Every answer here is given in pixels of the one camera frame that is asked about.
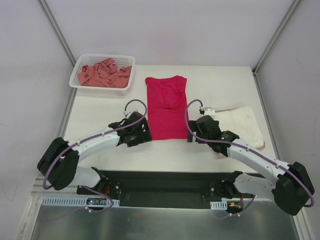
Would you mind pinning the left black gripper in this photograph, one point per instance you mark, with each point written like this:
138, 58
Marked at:
141, 130

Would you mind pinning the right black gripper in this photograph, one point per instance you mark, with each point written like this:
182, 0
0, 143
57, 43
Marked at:
194, 131

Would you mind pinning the magenta t shirt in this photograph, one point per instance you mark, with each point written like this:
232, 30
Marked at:
166, 105

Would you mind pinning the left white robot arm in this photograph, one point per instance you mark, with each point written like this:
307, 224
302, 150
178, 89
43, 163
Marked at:
60, 162

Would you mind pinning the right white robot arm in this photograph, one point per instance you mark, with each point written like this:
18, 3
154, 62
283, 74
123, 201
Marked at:
288, 185

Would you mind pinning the folded white t shirt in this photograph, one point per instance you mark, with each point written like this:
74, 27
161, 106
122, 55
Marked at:
242, 121

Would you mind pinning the salmon pink t shirt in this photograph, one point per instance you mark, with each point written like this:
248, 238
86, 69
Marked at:
104, 74

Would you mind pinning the white plastic basket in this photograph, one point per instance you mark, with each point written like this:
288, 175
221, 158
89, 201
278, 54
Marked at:
91, 59

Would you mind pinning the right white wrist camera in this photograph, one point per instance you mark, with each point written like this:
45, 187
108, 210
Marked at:
207, 111

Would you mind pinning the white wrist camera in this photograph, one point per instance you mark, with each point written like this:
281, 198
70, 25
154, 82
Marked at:
127, 113
207, 111

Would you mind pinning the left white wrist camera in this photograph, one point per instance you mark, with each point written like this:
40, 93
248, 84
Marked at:
127, 113

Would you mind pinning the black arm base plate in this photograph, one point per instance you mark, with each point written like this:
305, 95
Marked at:
177, 190

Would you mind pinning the right white cable duct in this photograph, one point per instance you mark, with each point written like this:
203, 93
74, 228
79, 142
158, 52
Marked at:
219, 205

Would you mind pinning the white cable duct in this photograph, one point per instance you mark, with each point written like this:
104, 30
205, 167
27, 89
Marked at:
63, 201
219, 205

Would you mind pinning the aluminium front rail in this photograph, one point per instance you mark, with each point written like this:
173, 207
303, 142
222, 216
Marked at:
73, 190

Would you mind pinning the left white cable duct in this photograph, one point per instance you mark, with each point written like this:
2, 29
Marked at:
63, 201

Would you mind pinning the right corner aluminium post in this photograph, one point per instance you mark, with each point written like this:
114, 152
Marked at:
276, 35

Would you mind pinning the corner aluminium post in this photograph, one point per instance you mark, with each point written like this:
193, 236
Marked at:
276, 35
57, 30

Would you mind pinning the left corner aluminium post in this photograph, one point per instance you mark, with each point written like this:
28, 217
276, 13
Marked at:
57, 30

